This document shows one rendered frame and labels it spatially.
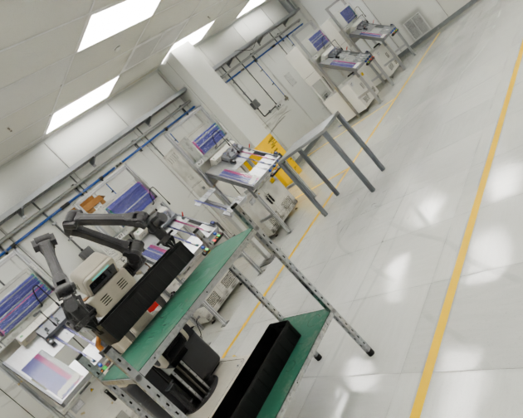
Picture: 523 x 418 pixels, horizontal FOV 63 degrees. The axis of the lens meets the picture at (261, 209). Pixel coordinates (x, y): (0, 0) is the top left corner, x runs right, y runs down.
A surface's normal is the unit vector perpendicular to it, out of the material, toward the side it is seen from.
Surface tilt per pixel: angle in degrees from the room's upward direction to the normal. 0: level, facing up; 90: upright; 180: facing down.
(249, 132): 90
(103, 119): 90
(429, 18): 90
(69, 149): 90
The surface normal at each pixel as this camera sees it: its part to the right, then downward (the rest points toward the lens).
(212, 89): 0.56, -0.33
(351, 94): -0.49, 0.61
